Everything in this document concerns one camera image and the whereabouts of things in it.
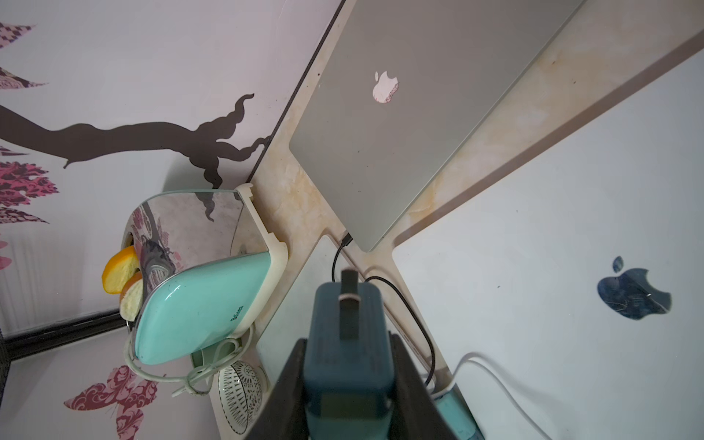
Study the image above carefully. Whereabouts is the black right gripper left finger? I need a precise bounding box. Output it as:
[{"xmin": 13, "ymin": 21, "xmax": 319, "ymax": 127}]
[{"xmin": 246, "ymin": 338, "xmax": 307, "ymax": 440}]

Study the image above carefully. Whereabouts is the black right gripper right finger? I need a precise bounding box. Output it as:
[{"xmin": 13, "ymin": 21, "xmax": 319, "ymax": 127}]
[{"xmin": 388, "ymin": 334, "xmax": 456, "ymax": 440}]

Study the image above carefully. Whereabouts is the teal charger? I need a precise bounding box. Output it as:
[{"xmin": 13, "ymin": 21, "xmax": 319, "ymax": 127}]
[
  {"xmin": 302, "ymin": 269, "xmax": 395, "ymax": 439},
  {"xmin": 434, "ymin": 390, "xmax": 484, "ymax": 440}
]

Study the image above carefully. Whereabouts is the centre silver laptop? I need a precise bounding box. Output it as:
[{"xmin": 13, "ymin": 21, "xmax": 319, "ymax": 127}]
[{"xmin": 256, "ymin": 235, "xmax": 338, "ymax": 387}]

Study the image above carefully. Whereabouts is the right white laptop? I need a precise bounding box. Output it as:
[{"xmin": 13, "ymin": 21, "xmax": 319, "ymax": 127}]
[{"xmin": 393, "ymin": 53, "xmax": 703, "ymax": 439}]

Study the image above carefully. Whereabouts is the rear grey laptop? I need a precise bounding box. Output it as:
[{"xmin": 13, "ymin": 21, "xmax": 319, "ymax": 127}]
[{"xmin": 290, "ymin": 1, "xmax": 579, "ymax": 252}]

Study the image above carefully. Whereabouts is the mint green toaster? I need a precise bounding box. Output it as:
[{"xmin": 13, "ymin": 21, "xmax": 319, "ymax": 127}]
[{"xmin": 123, "ymin": 183, "xmax": 289, "ymax": 366}]

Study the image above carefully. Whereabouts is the front orange bread slice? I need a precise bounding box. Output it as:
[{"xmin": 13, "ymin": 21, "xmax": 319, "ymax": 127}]
[{"xmin": 119, "ymin": 271, "xmax": 144, "ymax": 322}]

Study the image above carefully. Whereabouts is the white usb cable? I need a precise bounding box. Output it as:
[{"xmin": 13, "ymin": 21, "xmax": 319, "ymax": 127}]
[{"xmin": 428, "ymin": 351, "xmax": 554, "ymax": 440}]

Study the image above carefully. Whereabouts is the white toaster power cord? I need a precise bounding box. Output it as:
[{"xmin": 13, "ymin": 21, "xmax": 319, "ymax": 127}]
[{"xmin": 123, "ymin": 323, "xmax": 255, "ymax": 398}]

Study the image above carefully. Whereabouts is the black charging cable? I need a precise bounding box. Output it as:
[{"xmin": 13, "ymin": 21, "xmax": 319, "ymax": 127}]
[{"xmin": 331, "ymin": 231, "xmax": 437, "ymax": 392}]

